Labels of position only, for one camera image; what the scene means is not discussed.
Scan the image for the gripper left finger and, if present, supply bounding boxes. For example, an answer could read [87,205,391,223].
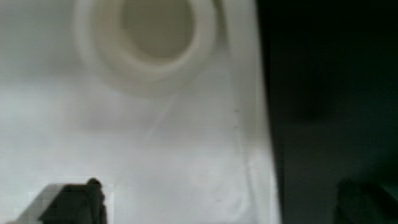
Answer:
[37,178,108,224]

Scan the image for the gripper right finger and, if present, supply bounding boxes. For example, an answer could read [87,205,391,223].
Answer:
[334,180,398,224]

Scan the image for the white square tabletop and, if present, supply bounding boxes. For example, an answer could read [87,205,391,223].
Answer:
[0,0,282,224]

